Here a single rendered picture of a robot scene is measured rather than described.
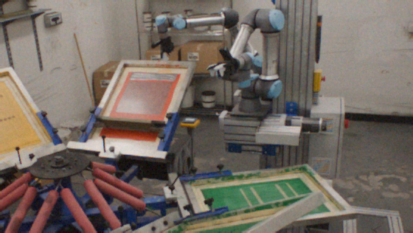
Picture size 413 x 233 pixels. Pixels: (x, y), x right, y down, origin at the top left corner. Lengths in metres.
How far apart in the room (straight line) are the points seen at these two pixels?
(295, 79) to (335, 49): 3.26
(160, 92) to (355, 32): 3.63
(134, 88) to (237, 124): 0.77
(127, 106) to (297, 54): 1.17
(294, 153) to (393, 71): 3.32
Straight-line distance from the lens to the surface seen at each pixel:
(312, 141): 3.25
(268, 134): 2.97
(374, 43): 6.38
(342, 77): 6.48
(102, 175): 2.46
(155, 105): 3.14
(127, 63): 3.48
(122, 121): 2.99
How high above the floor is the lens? 2.28
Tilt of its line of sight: 22 degrees down
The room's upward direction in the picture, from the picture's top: 4 degrees counter-clockwise
